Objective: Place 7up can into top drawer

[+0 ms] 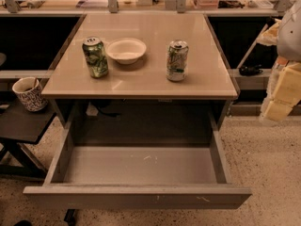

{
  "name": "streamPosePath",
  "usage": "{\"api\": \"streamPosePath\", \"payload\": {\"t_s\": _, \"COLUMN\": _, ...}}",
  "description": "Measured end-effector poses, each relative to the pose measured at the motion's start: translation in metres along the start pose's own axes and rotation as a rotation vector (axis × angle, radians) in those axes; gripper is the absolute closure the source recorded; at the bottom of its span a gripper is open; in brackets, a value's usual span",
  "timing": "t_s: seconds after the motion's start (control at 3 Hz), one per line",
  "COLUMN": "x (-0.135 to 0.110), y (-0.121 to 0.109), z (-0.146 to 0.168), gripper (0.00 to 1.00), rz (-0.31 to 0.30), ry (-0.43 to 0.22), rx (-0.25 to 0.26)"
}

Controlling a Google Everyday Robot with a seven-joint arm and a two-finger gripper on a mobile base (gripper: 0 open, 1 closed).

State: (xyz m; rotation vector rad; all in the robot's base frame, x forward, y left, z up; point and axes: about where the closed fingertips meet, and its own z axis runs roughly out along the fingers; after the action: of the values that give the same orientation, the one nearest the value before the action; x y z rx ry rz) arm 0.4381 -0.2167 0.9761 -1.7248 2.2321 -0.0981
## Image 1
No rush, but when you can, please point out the white stick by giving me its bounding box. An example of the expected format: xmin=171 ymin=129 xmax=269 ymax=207
xmin=236 ymin=24 xmax=268 ymax=69

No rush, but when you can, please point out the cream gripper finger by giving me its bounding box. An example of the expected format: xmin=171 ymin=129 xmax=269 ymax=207
xmin=262 ymin=63 xmax=301 ymax=121
xmin=256 ymin=19 xmax=280 ymax=46

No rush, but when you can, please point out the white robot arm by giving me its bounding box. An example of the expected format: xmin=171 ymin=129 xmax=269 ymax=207
xmin=257 ymin=0 xmax=301 ymax=125

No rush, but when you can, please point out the patterned paper cup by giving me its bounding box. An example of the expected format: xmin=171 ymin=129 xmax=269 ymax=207
xmin=12 ymin=77 xmax=48 ymax=112

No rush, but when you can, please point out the green soda can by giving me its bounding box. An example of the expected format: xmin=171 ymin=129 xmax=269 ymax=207
xmin=82 ymin=36 xmax=108 ymax=78

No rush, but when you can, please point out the black object on shelf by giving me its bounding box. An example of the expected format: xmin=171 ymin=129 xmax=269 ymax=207
xmin=239 ymin=65 xmax=262 ymax=76

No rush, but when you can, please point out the white green 7up can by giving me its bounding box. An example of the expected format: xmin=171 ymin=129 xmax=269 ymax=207
xmin=166 ymin=40 xmax=189 ymax=82

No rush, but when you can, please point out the open grey top drawer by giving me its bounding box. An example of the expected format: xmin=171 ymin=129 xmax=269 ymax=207
xmin=24 ymin=114 xmax=251 ymax=210

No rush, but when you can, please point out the white bowl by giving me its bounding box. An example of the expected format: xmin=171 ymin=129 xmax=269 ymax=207
xmin=105 ymin=38 xmax=147 ymax=65

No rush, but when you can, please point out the dark side stool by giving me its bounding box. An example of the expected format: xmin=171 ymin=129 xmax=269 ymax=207
xmin=0 ymin=100 xmax=55 ymax=180

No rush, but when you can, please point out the beige cabinet desk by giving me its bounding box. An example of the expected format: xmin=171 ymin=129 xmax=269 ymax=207
xmin=42 ymin=12 xmax=238 ymax=137

